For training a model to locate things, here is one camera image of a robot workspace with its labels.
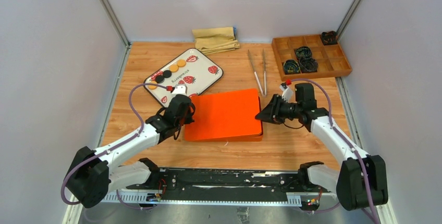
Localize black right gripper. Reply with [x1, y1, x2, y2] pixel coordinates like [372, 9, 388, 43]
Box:
[255, 94, 302, 125]

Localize metal tongs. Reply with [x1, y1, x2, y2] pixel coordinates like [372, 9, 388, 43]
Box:
[247, 48, 268, 98]

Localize orange box lid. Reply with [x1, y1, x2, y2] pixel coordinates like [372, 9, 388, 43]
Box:
[183, 88, 262, 138]

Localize orange compartment cookie box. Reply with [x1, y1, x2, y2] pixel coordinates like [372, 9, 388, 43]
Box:
[185, 96, 264, 143]

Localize white strawberry tray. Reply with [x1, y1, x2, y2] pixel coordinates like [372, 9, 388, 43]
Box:
[143, 48, 224, 107]

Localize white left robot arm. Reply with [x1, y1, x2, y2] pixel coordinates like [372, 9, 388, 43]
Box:
[61, 94, 195, 208]

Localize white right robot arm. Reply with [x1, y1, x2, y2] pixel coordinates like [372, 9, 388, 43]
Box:
[255, 79, 389, 211]

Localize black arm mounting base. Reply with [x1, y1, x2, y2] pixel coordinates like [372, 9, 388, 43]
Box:
[128, 168, 325, 204]

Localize round yellow cookie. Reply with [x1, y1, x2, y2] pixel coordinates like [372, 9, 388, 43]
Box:
[147, 81, 157, 90]
[169, 64, 179, 73]
[176, 59, 187, 68]

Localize black sandwich cookie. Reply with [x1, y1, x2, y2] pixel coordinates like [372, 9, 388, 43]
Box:
[162, 70, 172, 79]
[155, 75, 165, 84]

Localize folded yellow cloth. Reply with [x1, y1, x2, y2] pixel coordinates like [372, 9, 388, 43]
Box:
[192, 27, 240, 55]

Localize wooden compartment organizer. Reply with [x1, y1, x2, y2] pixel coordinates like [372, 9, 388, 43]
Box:
[272, 34, 352, 81]

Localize dark rolled item in corner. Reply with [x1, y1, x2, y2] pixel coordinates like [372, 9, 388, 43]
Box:
[320, 31, 338, 46]

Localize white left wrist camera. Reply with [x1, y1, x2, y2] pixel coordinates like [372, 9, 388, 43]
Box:
[166, 84, 188, 95]

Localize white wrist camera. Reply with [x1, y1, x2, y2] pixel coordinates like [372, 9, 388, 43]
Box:
[279, 79, 294, 103]
[166, 84, 188, 95]

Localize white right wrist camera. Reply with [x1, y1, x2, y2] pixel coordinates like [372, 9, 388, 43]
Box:
[279, 79, 294, 103]

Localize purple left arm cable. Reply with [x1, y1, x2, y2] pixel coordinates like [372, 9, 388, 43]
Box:
[60, 83, 171, 211]

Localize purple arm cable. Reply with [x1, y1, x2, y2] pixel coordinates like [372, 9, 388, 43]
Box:
[60, 83, 171, 211]
[290, 78, 382, 224]

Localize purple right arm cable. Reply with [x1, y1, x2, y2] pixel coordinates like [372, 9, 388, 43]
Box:
[290, 78, 382, 224]

